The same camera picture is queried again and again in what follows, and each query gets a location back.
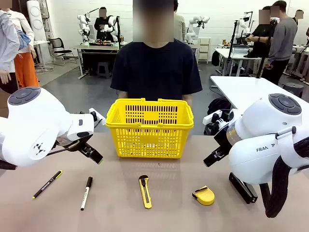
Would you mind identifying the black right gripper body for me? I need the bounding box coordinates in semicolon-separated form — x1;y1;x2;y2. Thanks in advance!
213;128;234;152

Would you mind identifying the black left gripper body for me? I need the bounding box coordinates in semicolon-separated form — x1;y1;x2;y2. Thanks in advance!
56;131;94;152

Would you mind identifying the white marker black cap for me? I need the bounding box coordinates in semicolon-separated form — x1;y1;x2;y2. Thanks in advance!
80;176;93;211

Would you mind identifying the yellow tape measure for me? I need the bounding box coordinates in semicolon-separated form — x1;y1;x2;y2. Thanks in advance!
192;185;215;206

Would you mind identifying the person's left forearm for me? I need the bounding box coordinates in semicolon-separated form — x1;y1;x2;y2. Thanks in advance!
183;93;194;109

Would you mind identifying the yellow plastic shopping basket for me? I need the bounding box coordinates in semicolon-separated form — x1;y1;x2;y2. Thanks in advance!
105;98;195;160

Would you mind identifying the person in navy T-shirt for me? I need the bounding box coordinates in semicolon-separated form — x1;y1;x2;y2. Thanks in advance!
110;0;203;108

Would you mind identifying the person in black T-shirt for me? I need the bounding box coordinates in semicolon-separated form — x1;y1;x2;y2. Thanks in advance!
246;6;276;78

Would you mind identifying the person in grey sweater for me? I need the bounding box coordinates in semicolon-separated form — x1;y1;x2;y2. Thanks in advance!
267;0;298;85

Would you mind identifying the person in black hoodie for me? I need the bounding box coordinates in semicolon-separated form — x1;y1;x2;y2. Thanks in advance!
93;7;119;44

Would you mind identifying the person in beige shirt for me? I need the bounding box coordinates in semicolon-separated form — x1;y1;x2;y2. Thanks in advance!
173;0;186;42

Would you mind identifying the person in black jacket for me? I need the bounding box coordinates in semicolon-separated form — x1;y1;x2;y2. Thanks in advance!
294;9;305;26

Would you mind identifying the black backpack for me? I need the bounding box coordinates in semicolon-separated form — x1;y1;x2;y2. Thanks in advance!
207;98;233;117

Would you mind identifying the black stapler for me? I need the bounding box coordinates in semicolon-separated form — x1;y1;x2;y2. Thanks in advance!
228;172;258;205

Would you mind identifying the black pen yellow cap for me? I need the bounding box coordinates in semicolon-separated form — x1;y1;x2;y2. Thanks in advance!
32;170;63;200

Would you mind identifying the large white table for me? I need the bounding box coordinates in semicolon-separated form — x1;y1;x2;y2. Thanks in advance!
210;75;309;114

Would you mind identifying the yellow utility knife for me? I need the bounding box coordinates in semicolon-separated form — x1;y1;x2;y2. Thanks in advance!
138;174;153;209

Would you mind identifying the mannequin in brown apron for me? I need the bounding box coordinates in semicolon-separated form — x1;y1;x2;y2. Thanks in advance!
0;88;11;119

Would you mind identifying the grey step stool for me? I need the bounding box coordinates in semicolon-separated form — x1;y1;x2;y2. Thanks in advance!
98;61;112;78

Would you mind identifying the grey round stool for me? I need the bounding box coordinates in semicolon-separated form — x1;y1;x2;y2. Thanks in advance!
282;82;304;98

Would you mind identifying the thick black tripod pole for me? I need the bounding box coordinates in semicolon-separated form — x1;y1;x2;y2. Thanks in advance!
256;36;271;79

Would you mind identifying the white background desk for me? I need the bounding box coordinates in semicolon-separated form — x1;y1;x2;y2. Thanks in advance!
214;47;263;76

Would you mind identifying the white drawer cart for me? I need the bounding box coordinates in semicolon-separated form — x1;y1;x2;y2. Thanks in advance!
197;37;211;64

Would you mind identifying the mannequin in orange trousers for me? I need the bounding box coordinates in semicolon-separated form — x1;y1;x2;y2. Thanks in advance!
11;9;41;89

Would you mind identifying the black office chair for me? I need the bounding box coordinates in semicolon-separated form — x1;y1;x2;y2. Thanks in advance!
49;37;73;66

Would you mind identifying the thin black tripod pole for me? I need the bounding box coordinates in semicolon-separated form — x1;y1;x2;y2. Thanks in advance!
228;20;239;74

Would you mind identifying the grey background work table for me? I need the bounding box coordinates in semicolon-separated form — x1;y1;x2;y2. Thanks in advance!
74;43;127;80

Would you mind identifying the mannequin in light blue shirt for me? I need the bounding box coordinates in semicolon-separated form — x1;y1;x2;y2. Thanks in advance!
0;0;20;94

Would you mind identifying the tall white floor appliance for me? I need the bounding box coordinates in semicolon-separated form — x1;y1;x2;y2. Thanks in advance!
26;0;47;42

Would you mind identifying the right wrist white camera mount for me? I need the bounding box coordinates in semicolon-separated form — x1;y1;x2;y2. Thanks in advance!
203;109;234;132

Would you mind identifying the black braided cable sleeve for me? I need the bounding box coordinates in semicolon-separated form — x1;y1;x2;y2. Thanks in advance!
259;137;309;218

